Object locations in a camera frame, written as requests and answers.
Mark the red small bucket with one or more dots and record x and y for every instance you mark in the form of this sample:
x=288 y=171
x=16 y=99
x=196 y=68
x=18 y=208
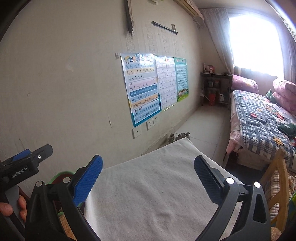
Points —
x=212 y=98

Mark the pink pillow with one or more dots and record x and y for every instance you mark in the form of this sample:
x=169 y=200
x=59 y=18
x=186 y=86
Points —
x=244 y=84

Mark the grey sneaker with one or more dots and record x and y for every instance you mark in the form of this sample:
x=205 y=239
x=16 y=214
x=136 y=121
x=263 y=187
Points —
x=171 y=138
x=183 y=135

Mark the pink folded blanket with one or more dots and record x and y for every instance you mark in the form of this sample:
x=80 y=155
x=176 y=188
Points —
x=285 y=94

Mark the bed with plaid quilt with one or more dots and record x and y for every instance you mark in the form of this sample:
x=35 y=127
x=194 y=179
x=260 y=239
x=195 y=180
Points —
x=254 y=135

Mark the dark metal shelf rack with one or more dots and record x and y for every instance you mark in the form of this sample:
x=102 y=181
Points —
x=220 y=83

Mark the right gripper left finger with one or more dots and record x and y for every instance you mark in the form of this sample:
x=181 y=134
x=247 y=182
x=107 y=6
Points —
x=54 y=208

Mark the white table cloth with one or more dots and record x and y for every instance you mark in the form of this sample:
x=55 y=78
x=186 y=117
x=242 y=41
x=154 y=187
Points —
x=157 y=196

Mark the grey sneaker right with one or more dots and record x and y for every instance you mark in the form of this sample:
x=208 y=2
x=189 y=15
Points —
x=183 y=135

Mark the wooden chair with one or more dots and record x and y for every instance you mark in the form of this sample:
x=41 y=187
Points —
x=277 y=187

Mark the person's left hand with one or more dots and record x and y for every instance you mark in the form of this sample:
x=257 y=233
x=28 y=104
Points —
x=7 y=209

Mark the white wall socket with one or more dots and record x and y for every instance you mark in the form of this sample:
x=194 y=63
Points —
x=152 y=122

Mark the white chart wall poster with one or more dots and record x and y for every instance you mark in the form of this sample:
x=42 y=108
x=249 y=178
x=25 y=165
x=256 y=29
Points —
x=166 y=74

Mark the floral window curtain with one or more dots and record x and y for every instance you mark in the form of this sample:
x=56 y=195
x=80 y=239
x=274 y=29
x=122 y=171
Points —
x=217 y=22

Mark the grey sneaker left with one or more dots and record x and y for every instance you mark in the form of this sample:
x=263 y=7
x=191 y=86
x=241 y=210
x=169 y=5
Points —
x=171 y=138

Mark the green chart wall poster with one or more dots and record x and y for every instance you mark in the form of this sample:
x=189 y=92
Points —
x=181 y=78

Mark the blue pinyin wall poster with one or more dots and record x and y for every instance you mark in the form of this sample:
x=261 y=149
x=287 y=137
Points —
x=142 y=88

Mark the green red trash bin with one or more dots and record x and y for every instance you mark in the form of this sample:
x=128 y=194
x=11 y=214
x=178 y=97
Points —
x=57 y=179

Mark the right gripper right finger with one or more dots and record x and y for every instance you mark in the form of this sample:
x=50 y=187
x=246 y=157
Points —
x=253 y=221

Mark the black wall rail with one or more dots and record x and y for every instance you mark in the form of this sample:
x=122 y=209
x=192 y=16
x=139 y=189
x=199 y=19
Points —
x=164 y=27

